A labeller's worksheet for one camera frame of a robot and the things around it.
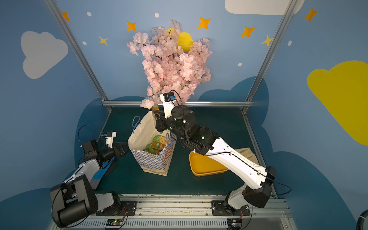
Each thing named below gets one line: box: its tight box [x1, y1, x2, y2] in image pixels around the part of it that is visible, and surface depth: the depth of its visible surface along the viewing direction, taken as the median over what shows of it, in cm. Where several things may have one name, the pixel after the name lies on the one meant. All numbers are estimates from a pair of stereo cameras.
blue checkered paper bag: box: [127, 110, 177, 176], surface depth 79 cm
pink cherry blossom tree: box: [127, 19, 213, 109], surface depth 69 cm
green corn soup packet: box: [151, 135, 168, 150], surface depth 100 cm
